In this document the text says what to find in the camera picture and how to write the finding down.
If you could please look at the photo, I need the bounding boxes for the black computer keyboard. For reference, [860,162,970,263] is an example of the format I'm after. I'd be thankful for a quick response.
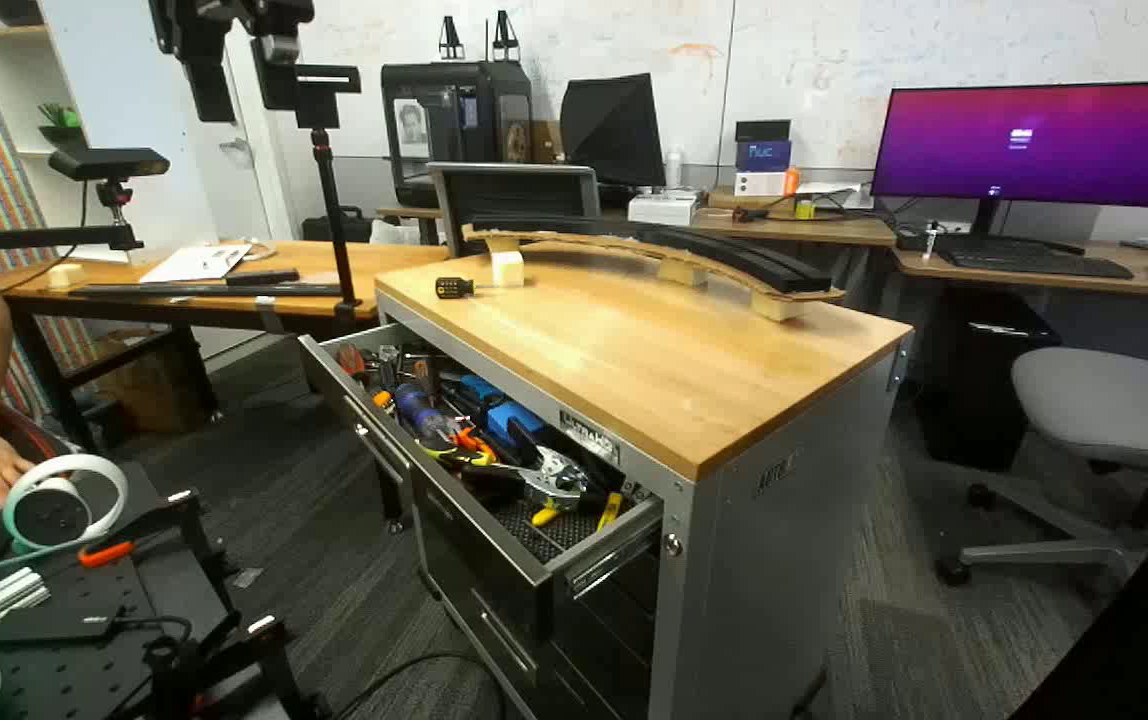
[930,232,1139,285]

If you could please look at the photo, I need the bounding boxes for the white tape roll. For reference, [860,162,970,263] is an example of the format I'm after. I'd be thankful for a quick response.
[0,451,133,560]

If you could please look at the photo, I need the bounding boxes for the brown cardboard box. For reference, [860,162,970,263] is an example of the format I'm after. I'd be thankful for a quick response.
[95,328,224,438]

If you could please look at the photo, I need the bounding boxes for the white printed paper sheet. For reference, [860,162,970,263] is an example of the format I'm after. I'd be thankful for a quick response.
[136,238,263,289]

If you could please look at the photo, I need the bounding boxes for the black cabinet box with photo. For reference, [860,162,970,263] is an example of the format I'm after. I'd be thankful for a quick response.
[375,56,536,210]

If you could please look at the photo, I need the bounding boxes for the black monitor back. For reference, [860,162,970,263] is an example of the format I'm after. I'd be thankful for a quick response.
[557,66,673,210]

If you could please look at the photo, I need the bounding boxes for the green plant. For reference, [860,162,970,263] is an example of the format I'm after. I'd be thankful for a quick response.
[34,99,89,141]

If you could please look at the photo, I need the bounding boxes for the yellow handled tool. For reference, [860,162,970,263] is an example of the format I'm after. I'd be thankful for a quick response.
[524,488,632,537]

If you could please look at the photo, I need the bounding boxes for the grey office chair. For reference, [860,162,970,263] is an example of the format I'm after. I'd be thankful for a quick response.
[930,345,1148,592]

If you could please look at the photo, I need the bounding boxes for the silver pliers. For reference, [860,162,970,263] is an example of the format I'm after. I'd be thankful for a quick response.
[512,438,595,507]

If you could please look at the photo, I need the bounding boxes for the blue and white box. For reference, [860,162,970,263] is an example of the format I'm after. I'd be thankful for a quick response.
[733,117,797,204]

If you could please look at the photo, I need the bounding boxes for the small white block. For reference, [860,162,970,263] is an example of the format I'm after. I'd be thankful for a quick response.
[483,243,526,293]

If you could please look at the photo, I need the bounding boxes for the grey framed dark screen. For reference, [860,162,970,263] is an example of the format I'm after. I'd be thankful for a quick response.
[422,158,604,259]

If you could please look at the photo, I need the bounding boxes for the black computer tower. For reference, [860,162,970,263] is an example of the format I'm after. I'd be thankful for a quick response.
[919,289,1060,470]

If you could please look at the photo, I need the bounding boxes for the long wooden work table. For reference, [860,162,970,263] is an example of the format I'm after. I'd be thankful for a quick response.
[0,236,460,451]

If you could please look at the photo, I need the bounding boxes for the wooden office desk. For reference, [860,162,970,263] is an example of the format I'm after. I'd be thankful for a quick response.
[375,195,1148,307]

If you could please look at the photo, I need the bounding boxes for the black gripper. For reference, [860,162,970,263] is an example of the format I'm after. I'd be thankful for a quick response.
[148,0,249,128]

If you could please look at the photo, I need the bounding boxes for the orange clamp handle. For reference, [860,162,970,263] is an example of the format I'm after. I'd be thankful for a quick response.
[71,537,142,574]

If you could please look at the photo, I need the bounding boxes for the black tool drawer steel handle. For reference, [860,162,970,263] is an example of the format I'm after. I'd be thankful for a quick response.
[297,322,669,632]

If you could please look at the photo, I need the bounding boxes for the black horizontal bar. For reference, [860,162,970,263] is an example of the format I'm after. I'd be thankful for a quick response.
[0,218,148,259]

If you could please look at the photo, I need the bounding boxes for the purple handled screwdriver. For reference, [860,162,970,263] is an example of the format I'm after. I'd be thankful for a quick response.
[391,383,460,448]

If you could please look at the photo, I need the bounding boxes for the purple screen computer monitor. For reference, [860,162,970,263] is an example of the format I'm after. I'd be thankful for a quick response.
[867,76,1148,243]

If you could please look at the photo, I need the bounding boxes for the black floor cable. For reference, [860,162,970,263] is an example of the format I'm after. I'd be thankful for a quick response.
[322,642,495,720]

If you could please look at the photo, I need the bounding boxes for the grey tool cabinet wood top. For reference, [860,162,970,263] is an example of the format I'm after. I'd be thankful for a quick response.
[297,246,915,720]

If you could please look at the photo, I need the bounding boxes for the orange handled tool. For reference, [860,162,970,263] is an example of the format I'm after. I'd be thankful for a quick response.
[445,418,498,470]

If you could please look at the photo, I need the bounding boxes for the flat white box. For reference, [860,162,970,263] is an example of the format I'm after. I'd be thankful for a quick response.
[624,189,705,232]

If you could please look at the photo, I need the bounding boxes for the black camera on stand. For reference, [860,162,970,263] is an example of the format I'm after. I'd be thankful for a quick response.
[43,141,177,225]

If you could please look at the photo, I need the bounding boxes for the black bag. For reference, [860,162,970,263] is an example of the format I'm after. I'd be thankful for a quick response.
[299,204,375,246]

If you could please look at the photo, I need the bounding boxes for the black robot stand frame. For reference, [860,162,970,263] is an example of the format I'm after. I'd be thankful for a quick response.
[0,484,322,720]

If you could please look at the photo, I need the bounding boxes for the black stand pole with mount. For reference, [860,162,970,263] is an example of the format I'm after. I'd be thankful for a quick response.
[255,56,366,313]

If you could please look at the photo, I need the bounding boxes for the curved wooden track piece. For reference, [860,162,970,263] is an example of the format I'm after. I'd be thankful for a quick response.
[463,218,851,328]

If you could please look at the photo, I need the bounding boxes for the blue handled tool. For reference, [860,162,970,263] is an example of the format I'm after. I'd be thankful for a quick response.
[448,373,552,455]

